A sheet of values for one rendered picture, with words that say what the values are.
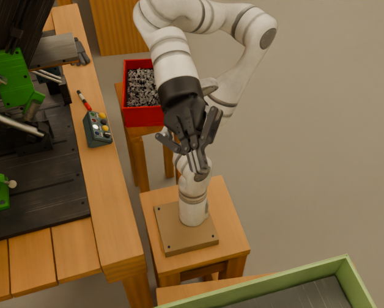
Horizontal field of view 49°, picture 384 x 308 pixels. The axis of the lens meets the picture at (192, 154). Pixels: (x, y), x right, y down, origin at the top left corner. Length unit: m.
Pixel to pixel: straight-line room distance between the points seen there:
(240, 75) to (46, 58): 0.88
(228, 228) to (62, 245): 0.56
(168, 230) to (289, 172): 1.43
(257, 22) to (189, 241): 0.74
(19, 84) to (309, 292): 1.19
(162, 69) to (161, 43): 0.05
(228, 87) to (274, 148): 1.79
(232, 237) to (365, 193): 1.45
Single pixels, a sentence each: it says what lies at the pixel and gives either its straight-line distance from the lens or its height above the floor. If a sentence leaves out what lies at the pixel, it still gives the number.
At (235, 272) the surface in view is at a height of 0.67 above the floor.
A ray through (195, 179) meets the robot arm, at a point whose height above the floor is 1.16.
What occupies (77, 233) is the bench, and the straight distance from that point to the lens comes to 1.49.
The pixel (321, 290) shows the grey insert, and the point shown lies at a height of 0.85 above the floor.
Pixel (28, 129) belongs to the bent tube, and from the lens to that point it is 1.66.
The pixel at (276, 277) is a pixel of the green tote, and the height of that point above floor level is 0.95.
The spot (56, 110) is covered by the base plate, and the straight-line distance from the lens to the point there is 1.84.
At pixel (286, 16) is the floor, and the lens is 3.98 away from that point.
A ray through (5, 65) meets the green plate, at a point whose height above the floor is 1.22.
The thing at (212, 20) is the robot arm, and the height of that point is 1.65.
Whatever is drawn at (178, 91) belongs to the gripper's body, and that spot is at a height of 1.68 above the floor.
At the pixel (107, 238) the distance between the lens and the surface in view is 1.43.
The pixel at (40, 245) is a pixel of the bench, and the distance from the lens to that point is 1.50.
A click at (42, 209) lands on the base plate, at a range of 1.55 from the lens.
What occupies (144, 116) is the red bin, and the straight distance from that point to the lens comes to 1.79.
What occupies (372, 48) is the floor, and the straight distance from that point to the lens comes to 3.82.
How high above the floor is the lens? 2.15
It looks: 52 degrees down
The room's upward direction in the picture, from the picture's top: straight up
